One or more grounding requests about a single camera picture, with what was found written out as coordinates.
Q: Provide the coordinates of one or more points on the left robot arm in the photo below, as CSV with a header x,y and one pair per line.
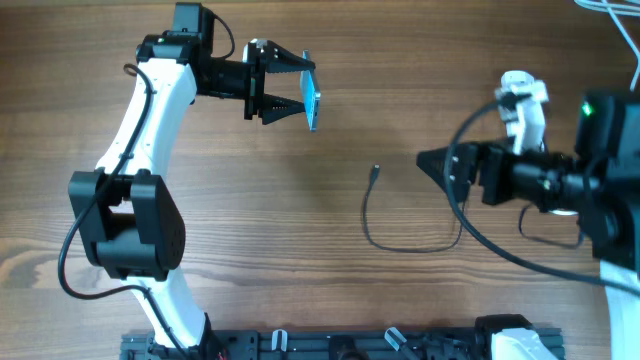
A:
x,y
125,216

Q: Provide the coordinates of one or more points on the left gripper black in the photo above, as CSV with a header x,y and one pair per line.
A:
x,y
255,87

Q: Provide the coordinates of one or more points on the white power strip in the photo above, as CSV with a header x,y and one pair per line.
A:
x,y
516,78

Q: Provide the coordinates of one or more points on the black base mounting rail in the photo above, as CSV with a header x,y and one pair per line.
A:
x,y
445,343

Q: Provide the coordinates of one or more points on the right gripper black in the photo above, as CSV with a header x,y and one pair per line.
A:
x,y
498,161

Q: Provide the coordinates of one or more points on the turquoise screen smartphone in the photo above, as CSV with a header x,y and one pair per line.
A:
x,y
311,95

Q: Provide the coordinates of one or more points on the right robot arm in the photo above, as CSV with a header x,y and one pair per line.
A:
x,y
600,183

